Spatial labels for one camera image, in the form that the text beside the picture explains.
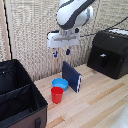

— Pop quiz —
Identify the black fryer handle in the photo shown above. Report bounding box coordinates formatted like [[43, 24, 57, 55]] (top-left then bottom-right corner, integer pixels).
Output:
[[98, 53, 109, 69]]

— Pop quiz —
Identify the white object on fryer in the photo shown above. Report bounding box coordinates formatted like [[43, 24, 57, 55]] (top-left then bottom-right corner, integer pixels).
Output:
[[108, 28, 128, 37]]

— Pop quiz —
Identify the woven bamboo screen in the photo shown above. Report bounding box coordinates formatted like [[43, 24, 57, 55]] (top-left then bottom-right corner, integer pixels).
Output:
[[0, 0, 128, 83]]

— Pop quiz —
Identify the blue bowl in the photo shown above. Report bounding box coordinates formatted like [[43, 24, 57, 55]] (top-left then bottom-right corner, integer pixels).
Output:
[[51, 77, 70, 92]]

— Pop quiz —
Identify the red plastic cup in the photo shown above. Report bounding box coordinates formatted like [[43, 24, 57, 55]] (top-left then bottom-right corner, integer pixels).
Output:
[[50, 86, 65, 104]]

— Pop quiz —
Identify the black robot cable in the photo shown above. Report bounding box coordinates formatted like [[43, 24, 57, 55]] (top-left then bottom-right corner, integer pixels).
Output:
[[79, 17, 128, 38]]

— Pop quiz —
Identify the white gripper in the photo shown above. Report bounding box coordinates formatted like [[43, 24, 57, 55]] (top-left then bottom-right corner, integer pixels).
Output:
[[46, 29, 81, 59]]

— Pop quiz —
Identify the dark blue book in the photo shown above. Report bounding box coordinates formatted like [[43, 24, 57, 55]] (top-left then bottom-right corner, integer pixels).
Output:
[[61, 60, 83, 94]]

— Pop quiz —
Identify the black fabric suitcase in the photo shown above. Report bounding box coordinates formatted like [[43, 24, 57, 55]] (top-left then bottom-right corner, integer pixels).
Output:
[[0, 59, 49, 128]]

